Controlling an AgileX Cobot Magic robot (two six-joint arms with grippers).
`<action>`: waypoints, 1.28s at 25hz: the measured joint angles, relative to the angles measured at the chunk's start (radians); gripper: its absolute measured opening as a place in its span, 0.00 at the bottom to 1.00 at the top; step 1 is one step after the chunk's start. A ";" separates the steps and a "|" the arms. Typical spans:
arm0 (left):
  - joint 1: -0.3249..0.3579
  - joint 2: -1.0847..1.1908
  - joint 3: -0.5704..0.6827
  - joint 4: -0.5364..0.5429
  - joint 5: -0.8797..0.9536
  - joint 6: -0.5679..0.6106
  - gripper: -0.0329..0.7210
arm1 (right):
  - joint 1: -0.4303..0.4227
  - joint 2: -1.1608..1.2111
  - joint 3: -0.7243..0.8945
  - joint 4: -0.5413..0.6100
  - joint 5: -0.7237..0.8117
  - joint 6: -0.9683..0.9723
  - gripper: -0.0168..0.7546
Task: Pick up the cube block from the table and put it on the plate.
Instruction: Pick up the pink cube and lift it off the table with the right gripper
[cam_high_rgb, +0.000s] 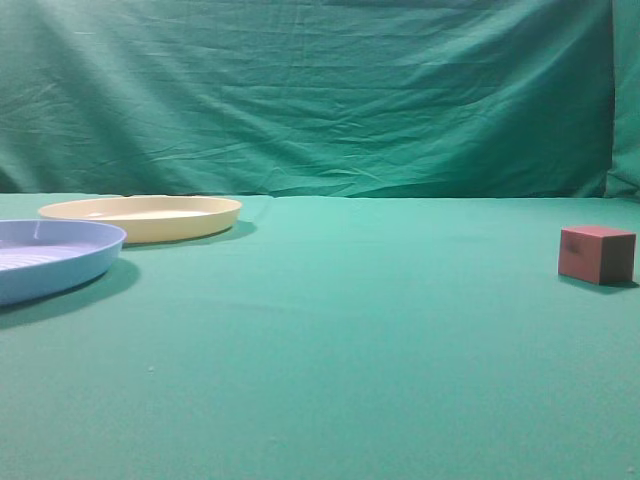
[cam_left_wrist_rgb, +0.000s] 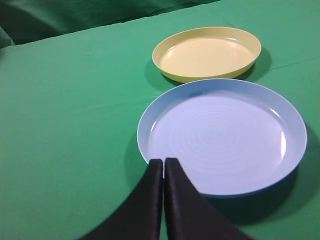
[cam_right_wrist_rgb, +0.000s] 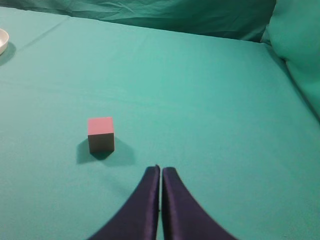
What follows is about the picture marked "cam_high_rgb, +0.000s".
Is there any red cube block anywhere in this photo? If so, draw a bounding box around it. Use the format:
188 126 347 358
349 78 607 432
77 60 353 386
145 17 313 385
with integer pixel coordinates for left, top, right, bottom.
557 225 636 285

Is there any cream yellow plastic plate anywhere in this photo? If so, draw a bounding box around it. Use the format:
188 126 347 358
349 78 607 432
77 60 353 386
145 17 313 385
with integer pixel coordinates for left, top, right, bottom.
39 195 242 244

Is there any light blue plastic plate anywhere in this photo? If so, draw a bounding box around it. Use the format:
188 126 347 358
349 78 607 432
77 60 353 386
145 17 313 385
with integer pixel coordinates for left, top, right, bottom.
1 219 127 306

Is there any green table cloth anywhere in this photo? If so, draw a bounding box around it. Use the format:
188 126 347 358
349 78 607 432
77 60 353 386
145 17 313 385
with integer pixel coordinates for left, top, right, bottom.
1 197 639 479

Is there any green backdrop cloth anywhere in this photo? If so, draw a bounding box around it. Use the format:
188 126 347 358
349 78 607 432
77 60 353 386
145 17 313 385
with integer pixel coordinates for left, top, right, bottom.
1 1 639 198

